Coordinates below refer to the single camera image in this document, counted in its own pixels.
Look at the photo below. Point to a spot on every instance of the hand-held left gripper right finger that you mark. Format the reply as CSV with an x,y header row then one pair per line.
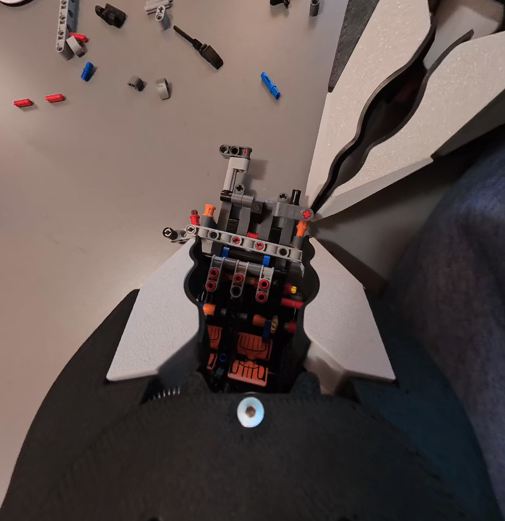
x,y
346,329

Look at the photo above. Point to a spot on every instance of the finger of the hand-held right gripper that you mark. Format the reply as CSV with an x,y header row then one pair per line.
x,y
358,81
460,101

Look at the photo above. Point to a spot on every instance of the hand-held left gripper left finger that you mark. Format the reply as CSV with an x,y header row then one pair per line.
x,y
154,325

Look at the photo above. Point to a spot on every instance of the multicoloured lego model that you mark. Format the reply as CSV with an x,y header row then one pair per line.
x,y
244,264

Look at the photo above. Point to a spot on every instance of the grey lego liftarm orange pin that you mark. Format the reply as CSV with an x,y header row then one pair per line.
x,y
302,228

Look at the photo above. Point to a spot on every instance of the small dark grey lego tube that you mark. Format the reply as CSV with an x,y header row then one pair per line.
x,y
314,7

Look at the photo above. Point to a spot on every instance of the black lego joint piece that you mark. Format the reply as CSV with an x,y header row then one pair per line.
x,y
280,2

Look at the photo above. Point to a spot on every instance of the long blue lego pin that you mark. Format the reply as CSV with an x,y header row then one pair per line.
x,y
270,85

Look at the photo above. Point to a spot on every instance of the black lego shaft piece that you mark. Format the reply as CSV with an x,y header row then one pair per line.
x,y
201,48

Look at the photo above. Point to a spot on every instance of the light grey two-hole lego connector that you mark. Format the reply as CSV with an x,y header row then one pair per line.
x,y
165,18

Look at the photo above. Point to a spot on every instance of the light grey curved lego piece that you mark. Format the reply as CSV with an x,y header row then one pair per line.
x,y
164,88

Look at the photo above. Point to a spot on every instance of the dark grey curved lego piece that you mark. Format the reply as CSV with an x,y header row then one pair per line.
x,y
136,83

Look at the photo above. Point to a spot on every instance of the black lego connector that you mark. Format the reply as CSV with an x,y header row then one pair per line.
x,y
110,14

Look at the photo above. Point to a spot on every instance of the short thick blue lego pin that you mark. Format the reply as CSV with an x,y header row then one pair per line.
x,y
87,71

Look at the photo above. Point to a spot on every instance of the small grey lego piece red pin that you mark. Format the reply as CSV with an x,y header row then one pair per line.
x,y
77,45

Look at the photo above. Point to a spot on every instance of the long light grey lego beam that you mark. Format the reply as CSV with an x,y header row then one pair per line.
x,y
65,24

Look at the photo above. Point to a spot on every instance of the person's blue sweater torso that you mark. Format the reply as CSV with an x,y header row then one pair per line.
x,y
460,285

